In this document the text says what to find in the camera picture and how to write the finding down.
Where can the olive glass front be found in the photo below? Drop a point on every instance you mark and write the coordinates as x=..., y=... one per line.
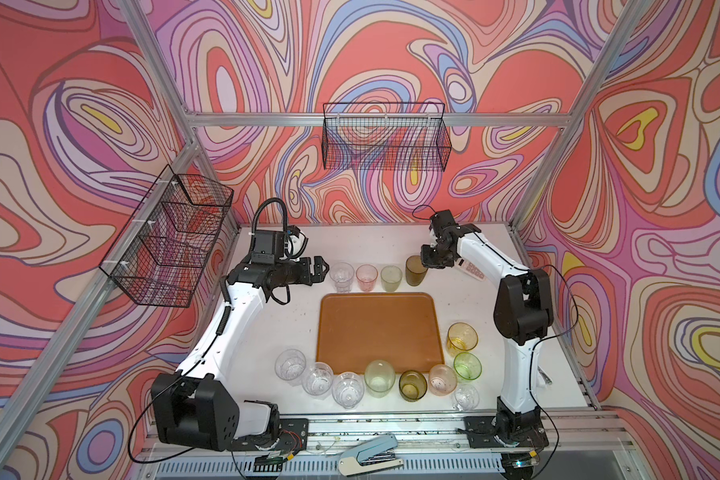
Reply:
x=412, y=385

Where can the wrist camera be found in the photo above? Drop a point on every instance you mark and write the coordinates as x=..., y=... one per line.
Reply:
x=441, y=221
x=270, y=246

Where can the yellow faceted glass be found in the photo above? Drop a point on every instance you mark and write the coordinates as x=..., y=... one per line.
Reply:
x=461, y=337

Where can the orange brown plastic tray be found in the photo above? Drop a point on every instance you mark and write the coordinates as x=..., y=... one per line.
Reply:
x=358, y=328

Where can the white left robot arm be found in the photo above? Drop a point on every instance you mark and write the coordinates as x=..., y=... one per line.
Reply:
x=194, y=406

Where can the pale green glass front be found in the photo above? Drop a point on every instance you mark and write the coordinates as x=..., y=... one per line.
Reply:
x=379, y=377

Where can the olive brown textured glass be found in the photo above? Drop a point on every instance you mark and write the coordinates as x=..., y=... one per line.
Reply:
x=415, y=271

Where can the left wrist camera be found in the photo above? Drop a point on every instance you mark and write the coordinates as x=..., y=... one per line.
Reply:
x=270, y=246

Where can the small clear glass front right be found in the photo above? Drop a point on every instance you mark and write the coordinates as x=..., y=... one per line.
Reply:
x=465, y=397

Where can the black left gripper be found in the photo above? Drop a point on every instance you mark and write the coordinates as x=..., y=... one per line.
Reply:
x=306, y=277

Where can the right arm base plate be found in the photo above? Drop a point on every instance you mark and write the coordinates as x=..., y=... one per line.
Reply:
x=504, y=431

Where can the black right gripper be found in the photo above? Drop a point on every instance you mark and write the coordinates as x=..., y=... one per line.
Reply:
x=428, y=262

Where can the black wire basket wall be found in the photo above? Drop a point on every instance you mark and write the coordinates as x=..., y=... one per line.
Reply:
x=159, y=258
x=385, y=136

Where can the pink calculator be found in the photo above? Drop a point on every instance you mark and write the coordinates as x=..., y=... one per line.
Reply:
x=470, y=269

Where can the pink ribbed glass top row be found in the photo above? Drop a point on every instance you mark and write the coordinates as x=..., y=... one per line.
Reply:
x=366, y=276

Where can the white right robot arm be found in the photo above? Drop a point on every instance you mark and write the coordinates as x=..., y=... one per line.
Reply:
x=522, y=315

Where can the clear faceted glass near marker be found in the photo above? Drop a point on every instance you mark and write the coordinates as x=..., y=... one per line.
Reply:
x=342, y=275

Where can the black wire basket back wall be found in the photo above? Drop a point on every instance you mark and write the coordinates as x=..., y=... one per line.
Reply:
x=385, y=136

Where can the blue grey stapler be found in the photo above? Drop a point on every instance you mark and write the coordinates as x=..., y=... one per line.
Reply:
x=371, y=456

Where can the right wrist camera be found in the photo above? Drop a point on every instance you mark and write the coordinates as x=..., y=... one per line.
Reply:
x=441, y=221

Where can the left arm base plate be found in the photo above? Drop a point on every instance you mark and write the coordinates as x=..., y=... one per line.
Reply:
x=278, y=444

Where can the pink textured glass front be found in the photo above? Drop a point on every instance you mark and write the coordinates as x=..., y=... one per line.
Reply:
x=442, y=380

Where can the pale green textured glass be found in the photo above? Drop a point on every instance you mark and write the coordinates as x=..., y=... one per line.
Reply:
x=391, y=277

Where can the black wire basket left wall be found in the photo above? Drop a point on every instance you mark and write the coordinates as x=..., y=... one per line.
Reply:
x=159, y=258

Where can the bright green faceted glass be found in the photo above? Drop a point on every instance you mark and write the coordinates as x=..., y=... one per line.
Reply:
x=467, y=366

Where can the clear glass front far left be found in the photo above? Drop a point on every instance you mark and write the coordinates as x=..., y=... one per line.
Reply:
x=290, y=366

